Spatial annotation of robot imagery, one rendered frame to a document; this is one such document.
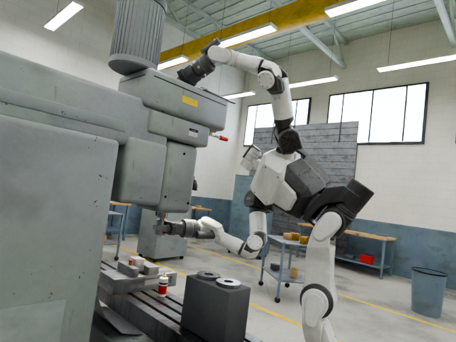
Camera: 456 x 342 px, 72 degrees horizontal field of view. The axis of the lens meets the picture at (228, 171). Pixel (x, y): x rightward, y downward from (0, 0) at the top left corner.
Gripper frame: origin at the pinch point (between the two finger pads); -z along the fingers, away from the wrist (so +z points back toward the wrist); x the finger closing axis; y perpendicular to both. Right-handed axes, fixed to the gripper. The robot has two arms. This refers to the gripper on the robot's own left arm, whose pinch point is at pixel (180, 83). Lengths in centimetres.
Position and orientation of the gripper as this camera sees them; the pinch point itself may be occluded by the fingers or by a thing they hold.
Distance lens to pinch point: 158.0
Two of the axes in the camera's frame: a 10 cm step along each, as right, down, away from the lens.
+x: 4.9, 1.2, 8.6
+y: -3.3, -8.9, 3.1
